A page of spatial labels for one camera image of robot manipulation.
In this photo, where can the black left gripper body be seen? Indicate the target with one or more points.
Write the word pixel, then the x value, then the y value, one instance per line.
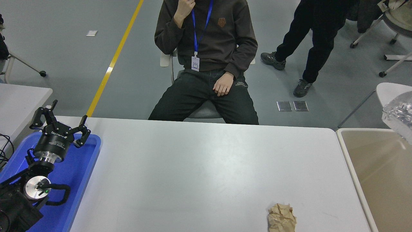
pixel 53 143

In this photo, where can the tan paper ball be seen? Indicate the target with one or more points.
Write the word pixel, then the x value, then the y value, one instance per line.
pixel 281 219

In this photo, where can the silver foil tray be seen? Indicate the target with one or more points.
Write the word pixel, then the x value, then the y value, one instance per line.
pixel 399 112

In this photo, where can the person's left hand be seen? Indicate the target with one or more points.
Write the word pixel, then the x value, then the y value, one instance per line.
pixel 223 84

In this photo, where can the person's right hand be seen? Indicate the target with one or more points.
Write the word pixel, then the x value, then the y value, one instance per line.
pixel 184 11

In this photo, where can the white side table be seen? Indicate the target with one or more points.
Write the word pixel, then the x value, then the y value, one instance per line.
pixel 19 103

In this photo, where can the blue plastic tray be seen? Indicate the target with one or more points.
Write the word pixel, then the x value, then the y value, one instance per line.
pixel 77 180

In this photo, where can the white and grey chair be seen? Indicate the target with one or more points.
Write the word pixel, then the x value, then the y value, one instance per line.
pixel 164 59

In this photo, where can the metal floor plate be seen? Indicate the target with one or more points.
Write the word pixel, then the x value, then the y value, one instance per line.
pixel 284 106
pixel 301 105

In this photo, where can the large pale bin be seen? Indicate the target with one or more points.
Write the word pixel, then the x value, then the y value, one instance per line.
pixel 379 180

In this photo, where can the white round-edged chair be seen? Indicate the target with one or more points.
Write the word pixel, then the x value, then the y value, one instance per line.
pixel 386 91

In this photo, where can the white frame with caster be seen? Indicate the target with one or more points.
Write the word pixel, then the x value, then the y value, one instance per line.
pixel 399 57

